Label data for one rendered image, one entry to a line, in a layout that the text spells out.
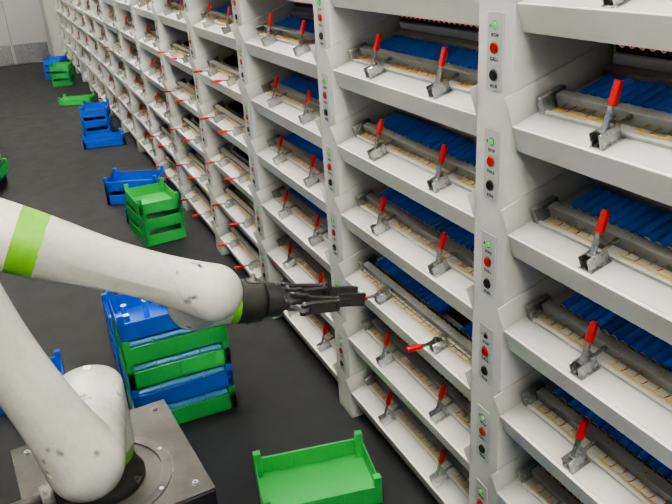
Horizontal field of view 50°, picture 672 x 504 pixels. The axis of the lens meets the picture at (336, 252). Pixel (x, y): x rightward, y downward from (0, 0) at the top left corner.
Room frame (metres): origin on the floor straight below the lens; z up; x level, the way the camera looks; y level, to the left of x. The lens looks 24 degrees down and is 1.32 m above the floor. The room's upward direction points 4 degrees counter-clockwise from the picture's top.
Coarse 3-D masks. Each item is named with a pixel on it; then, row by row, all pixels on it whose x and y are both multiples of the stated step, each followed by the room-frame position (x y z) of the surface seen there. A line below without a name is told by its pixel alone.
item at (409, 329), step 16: (352, 256) 1.77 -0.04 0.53; (368, 256) 1.78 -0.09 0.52; (352, 272) 1.77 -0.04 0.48; (368, 288) 1.68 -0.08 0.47; (368, 304) 1.65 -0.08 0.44; (384, 304) 1.59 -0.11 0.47; (400, 304) 1.56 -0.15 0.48; (384, 320) 1.57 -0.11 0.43; (400, 320) 1.50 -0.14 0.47; (416, 320) 1.48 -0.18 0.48; (448, 320) 1.44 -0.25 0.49; (400, 336) 1.50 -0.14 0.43; (416, 336) 1.42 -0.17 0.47; (432, 336) 1.41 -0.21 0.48; (464, 336) 1.37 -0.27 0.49; (432, 352) 1.35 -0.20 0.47; (448, 352) 1.34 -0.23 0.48; (448, 368) 1.29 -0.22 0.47; (464, 368) 1.27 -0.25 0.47; (464, 384) 1.23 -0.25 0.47
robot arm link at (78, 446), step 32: (0, 288) 0.96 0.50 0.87; (0, 320) 0.93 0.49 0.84; (0, 352) 0.91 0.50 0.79; (32, 352) 0.95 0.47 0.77; (0, 384) 0.91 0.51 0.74; (32, 384) 0.93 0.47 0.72; (64, 384) 0.97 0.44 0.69; (32, 416) 0.92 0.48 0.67; (64, 416) 0.94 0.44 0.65; (96, 416) 0.99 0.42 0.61; (32, 448) 0.93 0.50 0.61; (64, 448) 0.92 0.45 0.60; (96, 448) 0.95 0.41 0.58; (64, 480) 0.92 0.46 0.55; (96, 480) 0.93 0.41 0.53
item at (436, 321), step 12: (372, 264) 1.74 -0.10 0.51; (384, 276) 1.67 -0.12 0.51; (396, 288) 1.60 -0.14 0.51; (408, 300) 1.53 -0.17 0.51; (408, 312) 1.51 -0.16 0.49; (420, 312) 1.48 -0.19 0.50; (432, 312) 1.46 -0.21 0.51; (432, 324) 1.44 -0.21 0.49; (444, 324) 1.40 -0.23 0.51; (456, 336) 1.35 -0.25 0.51; (468, 348) 1.30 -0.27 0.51
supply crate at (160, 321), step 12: (108, 300) 1.90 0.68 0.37; (120, 300) 1.93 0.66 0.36; (132, 300) 1.95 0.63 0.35; (120, 312) 1.92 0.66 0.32; (132, 312) 1.91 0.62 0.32; (156, 312) 1.90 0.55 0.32; (120, 324) 1.74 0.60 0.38; (132, 324) 1.76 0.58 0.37; (144, 324) 1.77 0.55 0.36; (156, 324) 1.78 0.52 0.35; (168, 324) 1.79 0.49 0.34; (120, 336) 1.74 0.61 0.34; (132, 336) 1.75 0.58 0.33; (144, 336) 1.77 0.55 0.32
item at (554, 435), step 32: (544, 384) 1.13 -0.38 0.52; (512, 416) 1.11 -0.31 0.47; (544, 416) 1.08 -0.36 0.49; (576, 416) 1.04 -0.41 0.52; (544, 448) 1.01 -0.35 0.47; (576, 448) 0.96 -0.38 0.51; (608, 448) 0.95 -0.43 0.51; (640, 448) 0.94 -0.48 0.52; (576, 480) 0.93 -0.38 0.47; (608, 480) 0.91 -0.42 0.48; (640, 480) 0.89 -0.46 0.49
